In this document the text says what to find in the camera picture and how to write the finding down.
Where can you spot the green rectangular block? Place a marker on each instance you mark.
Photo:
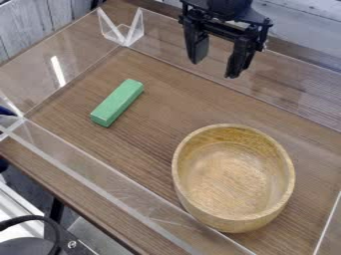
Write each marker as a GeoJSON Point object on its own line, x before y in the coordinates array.
{"type": "Point", "coordinates": [117, 102]}

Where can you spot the clear acrylic corner bracket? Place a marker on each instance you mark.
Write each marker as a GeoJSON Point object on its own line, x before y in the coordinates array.
{"type": "Point", "coordinates": [122, 34]}

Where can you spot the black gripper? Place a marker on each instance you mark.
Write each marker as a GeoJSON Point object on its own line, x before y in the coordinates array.
{"type": "Point", "coordinates": [229, 19]}

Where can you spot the brown wooden bowl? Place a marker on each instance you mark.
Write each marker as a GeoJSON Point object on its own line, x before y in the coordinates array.
{"type": "Point", "coordinates": [233, 177]}

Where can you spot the black table leg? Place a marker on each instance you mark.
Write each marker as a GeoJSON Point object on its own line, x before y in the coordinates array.
{"type": "Point", "coordinates": [57, 210]}

